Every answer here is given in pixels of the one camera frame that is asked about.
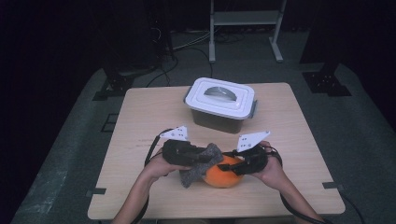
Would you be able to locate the orange plush toy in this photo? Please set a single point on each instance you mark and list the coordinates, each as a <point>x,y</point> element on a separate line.
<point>224,177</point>

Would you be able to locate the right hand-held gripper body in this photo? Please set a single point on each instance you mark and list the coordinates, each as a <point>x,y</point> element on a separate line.
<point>257,158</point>

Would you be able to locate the person's right hand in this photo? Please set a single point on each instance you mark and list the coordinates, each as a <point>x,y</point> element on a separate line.
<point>271,174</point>

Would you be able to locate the grey transparent storage box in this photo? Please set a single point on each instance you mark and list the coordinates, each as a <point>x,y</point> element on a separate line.
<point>218,123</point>

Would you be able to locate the person's left hand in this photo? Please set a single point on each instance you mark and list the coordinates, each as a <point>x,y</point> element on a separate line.
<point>158,168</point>

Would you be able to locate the grey fluffy cloth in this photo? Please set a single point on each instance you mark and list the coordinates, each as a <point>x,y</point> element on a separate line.
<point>199,171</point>

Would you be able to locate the black tape strip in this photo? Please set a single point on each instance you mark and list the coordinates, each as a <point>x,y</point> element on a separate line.
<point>333,185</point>
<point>96,191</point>

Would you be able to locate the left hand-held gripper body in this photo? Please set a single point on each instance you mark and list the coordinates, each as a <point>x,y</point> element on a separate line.
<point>176,152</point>

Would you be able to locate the white metal stand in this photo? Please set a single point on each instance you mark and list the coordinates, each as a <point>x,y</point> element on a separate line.
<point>246,18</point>

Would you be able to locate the black tape frame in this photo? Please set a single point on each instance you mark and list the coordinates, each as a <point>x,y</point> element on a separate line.
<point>109,123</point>

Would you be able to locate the black stand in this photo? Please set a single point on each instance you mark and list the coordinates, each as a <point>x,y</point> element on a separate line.
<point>115,85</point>
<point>327,81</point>

